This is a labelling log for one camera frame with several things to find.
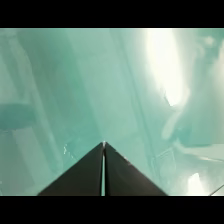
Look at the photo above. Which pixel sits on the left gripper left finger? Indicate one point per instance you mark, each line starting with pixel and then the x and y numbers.
pixel 83 176

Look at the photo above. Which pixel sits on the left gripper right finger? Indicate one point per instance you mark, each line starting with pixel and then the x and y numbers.
pixel 126 176

